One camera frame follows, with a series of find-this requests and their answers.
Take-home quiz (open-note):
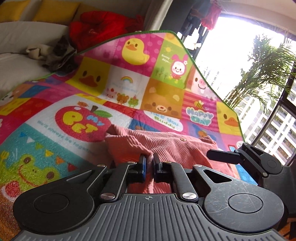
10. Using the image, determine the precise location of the pink corduroy garment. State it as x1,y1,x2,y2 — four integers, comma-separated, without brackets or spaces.
105,125,239,194

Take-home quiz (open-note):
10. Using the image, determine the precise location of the colourful cartoon play mat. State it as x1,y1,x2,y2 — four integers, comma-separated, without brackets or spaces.
0,29,258,241

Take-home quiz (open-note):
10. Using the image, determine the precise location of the green palm plant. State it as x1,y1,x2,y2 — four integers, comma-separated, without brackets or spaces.
224,36,295,112

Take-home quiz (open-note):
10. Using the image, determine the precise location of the beige sofa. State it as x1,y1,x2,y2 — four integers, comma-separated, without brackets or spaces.
1,20,70,104

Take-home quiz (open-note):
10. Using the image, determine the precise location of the grey beige plush toy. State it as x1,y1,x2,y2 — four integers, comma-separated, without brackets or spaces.
26,35,78,74

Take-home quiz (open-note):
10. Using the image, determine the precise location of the red plush cushion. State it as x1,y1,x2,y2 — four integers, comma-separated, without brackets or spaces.
69,11,144,52

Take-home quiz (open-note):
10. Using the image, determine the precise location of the yellow cushion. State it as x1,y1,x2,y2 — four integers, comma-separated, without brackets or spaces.
32,0,80,25
0,1,30,23

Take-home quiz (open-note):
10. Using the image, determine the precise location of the black window frame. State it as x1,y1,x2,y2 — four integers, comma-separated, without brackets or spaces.
251,67,295,165

